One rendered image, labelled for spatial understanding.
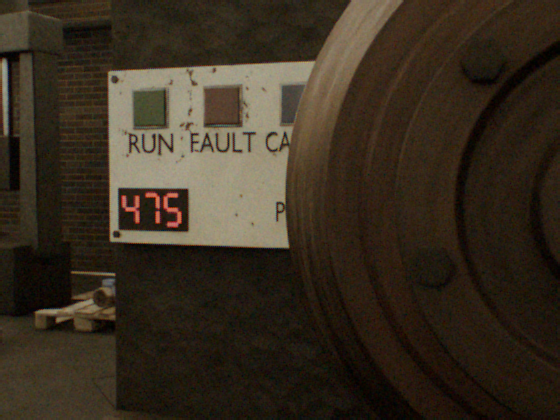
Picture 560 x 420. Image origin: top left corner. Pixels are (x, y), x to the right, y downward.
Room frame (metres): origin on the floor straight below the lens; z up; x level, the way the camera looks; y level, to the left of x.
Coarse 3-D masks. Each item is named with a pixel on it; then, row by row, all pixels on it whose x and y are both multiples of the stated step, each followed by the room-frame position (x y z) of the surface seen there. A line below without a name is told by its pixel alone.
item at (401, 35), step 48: (432, 0) 0.47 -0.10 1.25; (480, 0) 0.44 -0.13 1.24; (384, 48) 0.48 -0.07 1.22; (432, 48) 0.45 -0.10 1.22; (384, 96) 0.47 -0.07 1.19; (336, 144) 0.49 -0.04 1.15; (384, 144) 0.46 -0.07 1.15; (336, 192) 0.49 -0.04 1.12; (384, 192) 0.46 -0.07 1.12; (336, 240) 0.49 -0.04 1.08; (384, 240) 0.46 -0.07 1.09; (384, 288) 0.46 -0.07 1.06; (384, 336) 0.48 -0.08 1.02; (432, 336) 0.45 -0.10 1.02; (432, 384) 0.47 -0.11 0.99
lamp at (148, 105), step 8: (136, 96) 0.70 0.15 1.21; (144, 96) 0.70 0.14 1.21; (152, 96) 0.69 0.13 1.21; (160, 96) 0.69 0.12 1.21; (136, 104) 0.70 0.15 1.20; (144, 104) 0.70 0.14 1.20; (152, 104) 0.69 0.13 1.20; (160, 104) 0.69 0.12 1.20; (136, 112) 0.70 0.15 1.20; (144, 112) 0.70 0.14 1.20; (152, 112) 0.69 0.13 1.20; (160, 112) 0.69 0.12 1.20; (136, 120) 0.70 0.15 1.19; (144, 120) 0.70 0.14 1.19; (152, 120) 0.69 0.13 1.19; (160, 120) 0.69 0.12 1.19
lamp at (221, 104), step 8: (208, 88) 0.68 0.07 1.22; (216, 88) 0.67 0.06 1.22; (224, 88) 0.67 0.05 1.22; (232, 88) 0.67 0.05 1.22; (208, 96) 0.68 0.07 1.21; (216, 96) 0.67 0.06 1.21; (224, 96) 0.67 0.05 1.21; (232, 96) 0.67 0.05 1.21; (208, 104) 0.68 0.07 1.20; (216, 104) 0.67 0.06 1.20; (224, 104) 0.67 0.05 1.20; (232, 104) 0.67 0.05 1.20; (208, 112) 0.68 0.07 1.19; (216, 112) 0.67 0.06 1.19; (224, 112) 0.67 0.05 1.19; (232, 112) 0.67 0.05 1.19; (208, 120) 0.68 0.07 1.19; (216, 120) 0.67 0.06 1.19; (224, 120) 0.67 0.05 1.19; (232, 120) 0.67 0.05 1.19
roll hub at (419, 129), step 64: (512, 0) 0.39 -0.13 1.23; (448, 64) 0.40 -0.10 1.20; (512, 64) 0.39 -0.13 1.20; (448, 128) 0.40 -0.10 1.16; (512, 128) 0.40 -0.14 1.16; (448, 192) 0.40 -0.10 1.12; (512, 192) 0.40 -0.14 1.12; (512, 256) 0.40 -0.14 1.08; (448, 320) 0.40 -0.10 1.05; (512, 320) 0.40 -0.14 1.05; (512, 384) 0.39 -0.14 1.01
